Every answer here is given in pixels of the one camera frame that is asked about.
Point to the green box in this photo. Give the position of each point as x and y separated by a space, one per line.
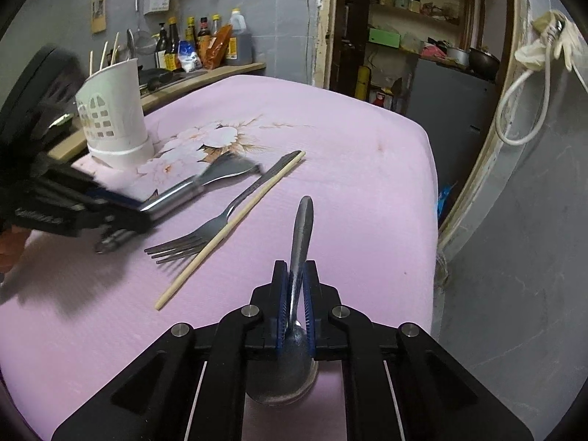
391 39

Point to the stainless steel peeler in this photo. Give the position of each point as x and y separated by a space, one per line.
228 165

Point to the orange snack bag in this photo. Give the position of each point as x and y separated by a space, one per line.
218 47

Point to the wire mesh strainer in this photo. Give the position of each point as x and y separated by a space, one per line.
143 41

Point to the pink floral tablecloth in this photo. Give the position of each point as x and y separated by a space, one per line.
72 319

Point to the grey cabinet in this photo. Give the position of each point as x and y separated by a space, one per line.
455 110

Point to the small steel spoon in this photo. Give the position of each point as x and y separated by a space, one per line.
290 375

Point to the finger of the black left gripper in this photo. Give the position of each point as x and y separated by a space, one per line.
115 237
119 197

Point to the wooden countertop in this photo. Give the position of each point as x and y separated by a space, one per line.
74 143

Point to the white plastic utensil holder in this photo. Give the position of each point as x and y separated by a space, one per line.
112 117

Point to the wooden wall board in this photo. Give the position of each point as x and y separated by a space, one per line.
98 18

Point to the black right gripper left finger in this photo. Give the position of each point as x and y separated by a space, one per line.
258 336

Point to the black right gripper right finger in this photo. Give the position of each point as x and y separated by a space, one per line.
335 331

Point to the white blue seasoning bag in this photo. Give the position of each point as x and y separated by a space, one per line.
188 57

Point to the yellow canister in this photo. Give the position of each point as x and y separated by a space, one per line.
363 83

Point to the black cooking pot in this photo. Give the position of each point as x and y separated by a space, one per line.
483 64

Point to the stainless steel fork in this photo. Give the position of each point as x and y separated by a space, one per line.
192 243

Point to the dark sauce bottle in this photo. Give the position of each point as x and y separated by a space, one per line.
171 48

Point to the red white bottle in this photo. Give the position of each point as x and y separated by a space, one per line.
379 99

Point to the large cooking oil jug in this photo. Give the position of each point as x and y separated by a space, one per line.
240 47

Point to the white rubber gloves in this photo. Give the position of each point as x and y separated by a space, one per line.
558 39

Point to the wooden door frame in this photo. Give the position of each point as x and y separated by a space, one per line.
324 43

